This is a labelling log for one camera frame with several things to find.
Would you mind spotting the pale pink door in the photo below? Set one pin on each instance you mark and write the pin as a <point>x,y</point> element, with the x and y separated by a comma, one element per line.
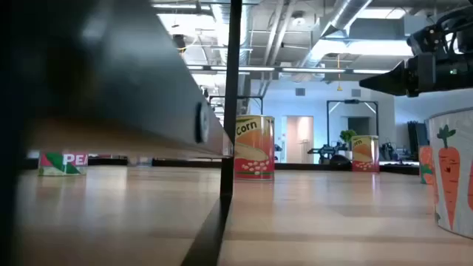
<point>300,136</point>

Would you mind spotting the silver round air duct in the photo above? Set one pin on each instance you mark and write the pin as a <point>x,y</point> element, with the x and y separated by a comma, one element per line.
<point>343,14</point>

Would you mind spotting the black standing panels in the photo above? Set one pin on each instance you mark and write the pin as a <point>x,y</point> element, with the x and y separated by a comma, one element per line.
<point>415,136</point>

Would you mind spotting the green potted plant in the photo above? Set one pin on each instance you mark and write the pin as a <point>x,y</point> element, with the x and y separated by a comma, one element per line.
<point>348,136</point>

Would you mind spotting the black table edge rail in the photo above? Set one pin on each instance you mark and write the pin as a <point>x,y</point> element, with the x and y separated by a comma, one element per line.
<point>314,167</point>

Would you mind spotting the grey wall vent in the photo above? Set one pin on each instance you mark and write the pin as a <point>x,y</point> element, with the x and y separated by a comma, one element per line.
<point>356,92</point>
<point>300,92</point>

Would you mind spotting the white carrot print can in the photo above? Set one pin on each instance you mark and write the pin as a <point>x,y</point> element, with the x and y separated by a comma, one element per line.
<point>452,184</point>

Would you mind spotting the large yellow corn can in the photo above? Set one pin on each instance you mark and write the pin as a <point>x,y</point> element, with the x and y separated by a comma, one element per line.
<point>255,155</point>

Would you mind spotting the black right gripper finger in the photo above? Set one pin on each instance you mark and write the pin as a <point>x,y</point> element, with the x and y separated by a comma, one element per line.
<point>391,81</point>

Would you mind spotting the small yellow corn can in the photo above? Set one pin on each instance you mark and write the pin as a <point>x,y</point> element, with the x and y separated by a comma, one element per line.
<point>366,155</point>

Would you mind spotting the ceiling light strip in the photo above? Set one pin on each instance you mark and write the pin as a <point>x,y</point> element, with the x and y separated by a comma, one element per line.
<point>314,70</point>
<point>255,68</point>
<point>369,71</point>

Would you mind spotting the orange slice print box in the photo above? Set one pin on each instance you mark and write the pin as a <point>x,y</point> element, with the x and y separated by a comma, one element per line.
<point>425,166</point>

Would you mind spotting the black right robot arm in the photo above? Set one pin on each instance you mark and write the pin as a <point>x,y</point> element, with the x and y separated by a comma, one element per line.
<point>466,40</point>

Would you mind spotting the round ceiling fixture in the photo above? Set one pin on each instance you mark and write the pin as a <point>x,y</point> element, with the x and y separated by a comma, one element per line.
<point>298,19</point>

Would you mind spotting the pink green peas can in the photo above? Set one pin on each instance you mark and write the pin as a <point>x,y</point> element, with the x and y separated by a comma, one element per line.
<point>63,164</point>

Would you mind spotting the black metal wooden shelf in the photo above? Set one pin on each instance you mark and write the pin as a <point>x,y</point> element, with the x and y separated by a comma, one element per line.
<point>231,92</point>

